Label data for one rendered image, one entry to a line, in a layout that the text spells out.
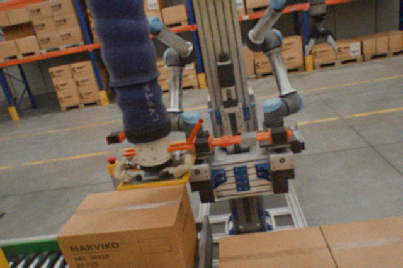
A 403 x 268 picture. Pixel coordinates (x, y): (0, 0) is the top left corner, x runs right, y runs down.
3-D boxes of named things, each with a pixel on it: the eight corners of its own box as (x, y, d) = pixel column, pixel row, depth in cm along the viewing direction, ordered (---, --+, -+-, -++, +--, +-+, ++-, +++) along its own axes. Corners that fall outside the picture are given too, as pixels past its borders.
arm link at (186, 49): (204, 66, 203) (150, 30, 163) (190, 67, 209) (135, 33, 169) (207, 48, 204) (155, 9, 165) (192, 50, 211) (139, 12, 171)
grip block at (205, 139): (194, 155, 154) (191, 143, 152) (197, 146, 163) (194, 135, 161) (211, 152, 152) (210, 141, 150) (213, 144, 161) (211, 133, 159)
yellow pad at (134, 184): (117, 191, 155) (114, 182, 153) (124, 180, 164) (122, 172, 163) (187, 184, 149) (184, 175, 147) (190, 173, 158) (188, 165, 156)
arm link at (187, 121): (196, 137, 198) (192, 116, 194) (179, 136, 206) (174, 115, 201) (207, 129, 207) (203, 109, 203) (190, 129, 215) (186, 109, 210)
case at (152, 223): (80, 297, 173) (55, 236, 159) (107, 247, 210) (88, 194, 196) (191, 290, 164) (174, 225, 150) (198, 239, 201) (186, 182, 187)
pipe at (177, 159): (117, 182, 156) (113, 172, 154) (133, 159, 179) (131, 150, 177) (186, 175, 150) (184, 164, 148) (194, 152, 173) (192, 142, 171)
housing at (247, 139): (242, 147, 151) (240, 138, 149) (242, 141, 157) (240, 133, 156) (257, 145, 150) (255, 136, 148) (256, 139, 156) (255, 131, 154)
